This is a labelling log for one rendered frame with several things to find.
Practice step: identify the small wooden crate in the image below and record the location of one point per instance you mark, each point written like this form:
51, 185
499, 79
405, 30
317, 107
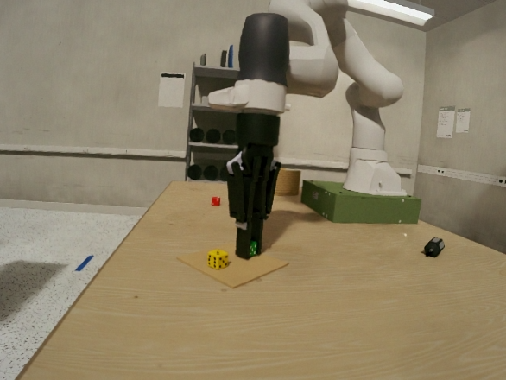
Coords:
287, 183

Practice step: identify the tan flat mat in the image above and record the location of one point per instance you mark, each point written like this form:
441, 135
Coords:
239, 270

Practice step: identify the green die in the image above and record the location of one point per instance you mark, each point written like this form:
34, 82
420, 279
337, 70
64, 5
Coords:
252, 248

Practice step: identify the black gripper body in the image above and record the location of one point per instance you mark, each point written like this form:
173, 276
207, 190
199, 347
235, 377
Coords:
253, 129

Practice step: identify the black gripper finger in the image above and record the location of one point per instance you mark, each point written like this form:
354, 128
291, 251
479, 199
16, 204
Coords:
241, 191
263, 196

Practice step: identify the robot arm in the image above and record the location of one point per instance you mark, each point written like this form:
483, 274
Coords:
265, 76

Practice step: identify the yellow die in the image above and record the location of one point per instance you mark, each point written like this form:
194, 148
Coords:
217, 259

